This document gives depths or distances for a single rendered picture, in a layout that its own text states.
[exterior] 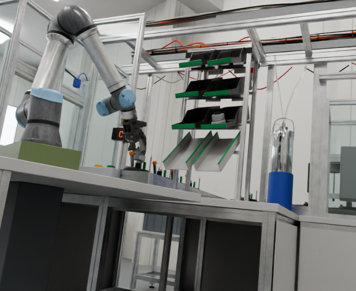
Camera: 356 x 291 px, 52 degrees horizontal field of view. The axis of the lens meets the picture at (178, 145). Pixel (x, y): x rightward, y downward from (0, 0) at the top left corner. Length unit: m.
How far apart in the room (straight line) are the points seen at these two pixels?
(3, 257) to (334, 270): 1.53
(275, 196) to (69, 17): 1.56
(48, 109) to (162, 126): 5.03
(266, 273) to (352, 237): 0.80
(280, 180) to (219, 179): 3.15
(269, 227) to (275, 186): 1.01
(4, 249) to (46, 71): 0.71
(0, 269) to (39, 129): 0.48
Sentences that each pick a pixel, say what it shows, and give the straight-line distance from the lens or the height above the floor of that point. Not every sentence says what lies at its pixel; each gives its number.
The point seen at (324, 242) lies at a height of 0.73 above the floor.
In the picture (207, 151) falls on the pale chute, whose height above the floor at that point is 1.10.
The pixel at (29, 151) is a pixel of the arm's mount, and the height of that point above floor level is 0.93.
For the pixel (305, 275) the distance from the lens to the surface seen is 2.12.
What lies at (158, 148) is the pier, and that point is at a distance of 6.27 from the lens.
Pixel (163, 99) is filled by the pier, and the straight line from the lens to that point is 6.47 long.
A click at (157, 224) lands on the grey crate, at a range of 3.88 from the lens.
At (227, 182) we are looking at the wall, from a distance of 5.40.
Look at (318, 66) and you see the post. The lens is 2.97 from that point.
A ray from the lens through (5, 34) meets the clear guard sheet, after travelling 2.55.
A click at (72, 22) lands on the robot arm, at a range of 1.63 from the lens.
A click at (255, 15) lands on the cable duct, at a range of 2.60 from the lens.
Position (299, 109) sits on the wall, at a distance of 5.02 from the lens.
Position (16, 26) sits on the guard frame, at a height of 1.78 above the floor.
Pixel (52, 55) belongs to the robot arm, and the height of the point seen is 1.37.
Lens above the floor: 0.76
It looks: 11 degrees up
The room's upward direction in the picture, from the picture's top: 6 degrees clockwise
